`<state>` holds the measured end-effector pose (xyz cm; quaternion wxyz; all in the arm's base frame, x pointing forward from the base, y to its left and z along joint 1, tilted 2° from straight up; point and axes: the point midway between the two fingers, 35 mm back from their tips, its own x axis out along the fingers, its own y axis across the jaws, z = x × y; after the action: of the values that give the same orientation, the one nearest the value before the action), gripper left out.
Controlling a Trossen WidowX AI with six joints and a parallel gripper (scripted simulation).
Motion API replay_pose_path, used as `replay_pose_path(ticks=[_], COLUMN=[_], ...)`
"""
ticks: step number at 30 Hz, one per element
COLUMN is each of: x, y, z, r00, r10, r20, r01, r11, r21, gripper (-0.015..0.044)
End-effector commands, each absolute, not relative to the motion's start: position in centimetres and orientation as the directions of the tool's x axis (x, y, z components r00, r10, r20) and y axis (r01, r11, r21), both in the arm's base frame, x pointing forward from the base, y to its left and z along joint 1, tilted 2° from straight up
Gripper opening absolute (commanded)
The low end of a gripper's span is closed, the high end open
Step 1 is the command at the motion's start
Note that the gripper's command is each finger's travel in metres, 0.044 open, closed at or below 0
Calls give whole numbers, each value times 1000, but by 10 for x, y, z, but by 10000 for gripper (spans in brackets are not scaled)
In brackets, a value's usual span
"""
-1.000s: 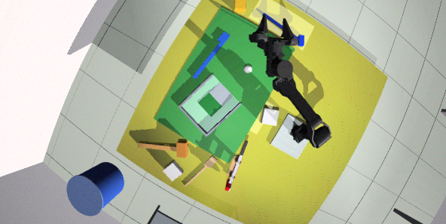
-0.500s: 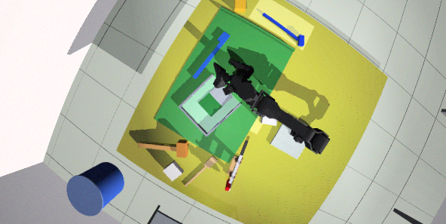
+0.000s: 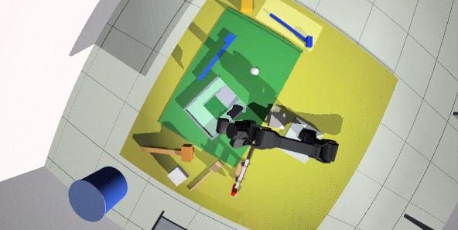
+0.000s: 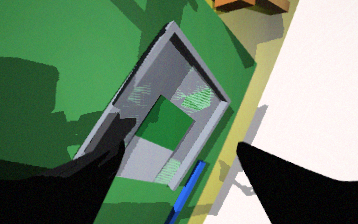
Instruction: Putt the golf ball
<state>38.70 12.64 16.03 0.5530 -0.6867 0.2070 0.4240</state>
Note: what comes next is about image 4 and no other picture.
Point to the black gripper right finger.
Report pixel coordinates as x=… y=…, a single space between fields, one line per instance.
x=291 y=194

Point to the green flat mat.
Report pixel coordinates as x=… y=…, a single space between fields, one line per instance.
x=63 y=61

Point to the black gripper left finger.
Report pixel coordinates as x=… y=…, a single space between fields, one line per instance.
x=71 y=193

